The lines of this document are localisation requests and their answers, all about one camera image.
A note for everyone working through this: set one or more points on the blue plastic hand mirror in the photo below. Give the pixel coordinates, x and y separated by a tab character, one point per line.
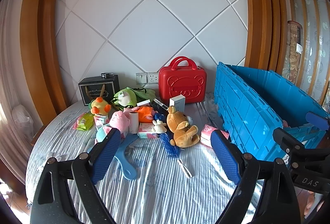
126	154

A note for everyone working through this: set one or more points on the clear plastic bag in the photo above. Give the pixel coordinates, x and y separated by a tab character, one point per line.
23	119

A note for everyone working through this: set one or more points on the blue plastic crate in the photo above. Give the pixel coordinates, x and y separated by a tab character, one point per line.
245	110

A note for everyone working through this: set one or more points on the pink tissue pack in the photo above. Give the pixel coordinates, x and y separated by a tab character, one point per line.
208	135

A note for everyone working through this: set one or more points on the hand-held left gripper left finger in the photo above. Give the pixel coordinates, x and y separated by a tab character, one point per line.
105	154

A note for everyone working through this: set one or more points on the red bear suitcase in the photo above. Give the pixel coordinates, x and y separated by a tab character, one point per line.
183	84

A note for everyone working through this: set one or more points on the brown bear plush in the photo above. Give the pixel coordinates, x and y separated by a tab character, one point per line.
180	126

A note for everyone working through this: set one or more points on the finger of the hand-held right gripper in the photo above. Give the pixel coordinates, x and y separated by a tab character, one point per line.
287	142
319	120

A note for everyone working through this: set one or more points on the white pink flat box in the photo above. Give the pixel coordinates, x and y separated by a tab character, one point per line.
143	104

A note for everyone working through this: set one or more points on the wooden frosted glass screen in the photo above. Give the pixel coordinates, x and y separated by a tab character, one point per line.
313	33

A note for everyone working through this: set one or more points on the orange plush toy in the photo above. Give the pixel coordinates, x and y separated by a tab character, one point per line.
145	114

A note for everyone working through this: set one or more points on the black flat box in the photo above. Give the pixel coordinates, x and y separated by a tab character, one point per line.
160	106

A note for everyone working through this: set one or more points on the yellow orange duck plush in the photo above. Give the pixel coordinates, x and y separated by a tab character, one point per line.
99	106

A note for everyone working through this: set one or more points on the black gift box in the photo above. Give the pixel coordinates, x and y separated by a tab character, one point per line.
98	89

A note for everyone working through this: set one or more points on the pink floral box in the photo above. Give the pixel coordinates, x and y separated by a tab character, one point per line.
147	131

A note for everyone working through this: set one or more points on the white paper roll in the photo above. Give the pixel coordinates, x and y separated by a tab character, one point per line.
134	122

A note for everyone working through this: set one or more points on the patterned rolled carpet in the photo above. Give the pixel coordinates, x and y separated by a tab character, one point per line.
292	58

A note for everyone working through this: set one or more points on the green frog plush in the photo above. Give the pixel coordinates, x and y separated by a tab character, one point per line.
125	97

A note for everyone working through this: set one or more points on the small pink white box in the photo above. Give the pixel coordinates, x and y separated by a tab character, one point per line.
101	121

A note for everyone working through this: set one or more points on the white bunny plush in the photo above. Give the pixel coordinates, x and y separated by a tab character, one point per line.
159	127

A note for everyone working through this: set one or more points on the white green tall box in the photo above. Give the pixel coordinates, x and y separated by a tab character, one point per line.
178	104

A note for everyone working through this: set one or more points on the green pink packet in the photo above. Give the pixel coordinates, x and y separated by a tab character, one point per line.
83	122

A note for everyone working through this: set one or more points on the white wall socket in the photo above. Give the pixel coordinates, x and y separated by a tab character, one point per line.
147	78

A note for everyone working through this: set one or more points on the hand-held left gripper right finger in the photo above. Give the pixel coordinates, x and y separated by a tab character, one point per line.
224	157

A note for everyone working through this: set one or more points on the white curtain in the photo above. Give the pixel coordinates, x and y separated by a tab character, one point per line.
13	58

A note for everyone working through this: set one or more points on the silver metal object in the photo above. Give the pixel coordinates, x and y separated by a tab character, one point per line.
107	74

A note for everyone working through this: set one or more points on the striped cloth covered desktop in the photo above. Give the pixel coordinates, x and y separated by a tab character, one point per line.
154	187

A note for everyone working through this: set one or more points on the blue pink plush toy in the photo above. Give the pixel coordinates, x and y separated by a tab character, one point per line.
103	132

